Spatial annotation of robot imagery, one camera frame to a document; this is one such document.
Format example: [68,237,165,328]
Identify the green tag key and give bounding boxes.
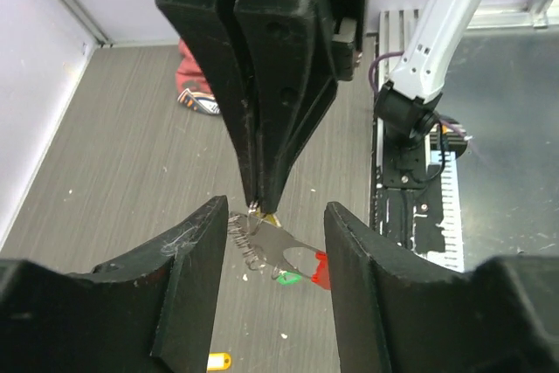
[272,270,302,286]

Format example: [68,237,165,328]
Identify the reddish shirt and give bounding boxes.
[175,38,220,116]

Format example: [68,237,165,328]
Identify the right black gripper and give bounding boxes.
[155,0,368,213]

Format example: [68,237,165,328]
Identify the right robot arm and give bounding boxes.
[155,0,481,214]

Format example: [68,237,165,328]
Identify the metal key holder red handle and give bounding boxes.
[227,210,331,291]

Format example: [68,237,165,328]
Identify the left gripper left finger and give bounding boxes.
[1,196,229,372]

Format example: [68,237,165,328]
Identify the yellow tag key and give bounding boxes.
[207,352,232,372]
[257,211,282,228]

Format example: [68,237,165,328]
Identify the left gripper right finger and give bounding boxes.
[324,202,558,372]

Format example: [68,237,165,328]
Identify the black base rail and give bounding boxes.
[369,119,447,257]

